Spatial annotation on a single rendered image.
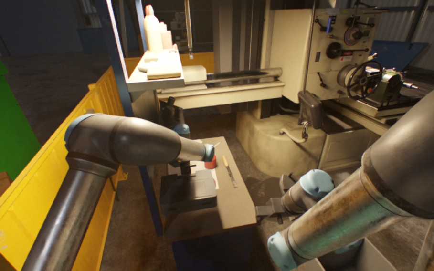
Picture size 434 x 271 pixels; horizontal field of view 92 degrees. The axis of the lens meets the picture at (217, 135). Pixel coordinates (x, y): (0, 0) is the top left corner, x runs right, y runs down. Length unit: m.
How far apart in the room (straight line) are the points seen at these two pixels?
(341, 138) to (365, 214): 2.76
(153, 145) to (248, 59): 2.28
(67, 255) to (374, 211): 0.54
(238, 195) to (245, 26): 1.89
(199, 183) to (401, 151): 0.90
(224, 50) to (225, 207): 1.82
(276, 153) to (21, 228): 2.33
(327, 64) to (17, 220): 2.50
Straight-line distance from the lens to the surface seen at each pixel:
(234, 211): 1.23
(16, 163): 3.87
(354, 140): 3.27
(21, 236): 1.40
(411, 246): 2.83
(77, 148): 0.56
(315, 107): 1.76
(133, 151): 0.50
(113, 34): 0.72
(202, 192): 1.02
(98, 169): 0.55
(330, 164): 3.25
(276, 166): 2.84
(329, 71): 2.45
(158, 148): 0.51
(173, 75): 0.73
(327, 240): 0.42
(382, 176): 0.29
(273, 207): 0.72
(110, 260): 2.39
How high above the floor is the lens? 1.90
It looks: 30 degrees down
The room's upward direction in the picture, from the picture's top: 2 degrees counter-clockwise
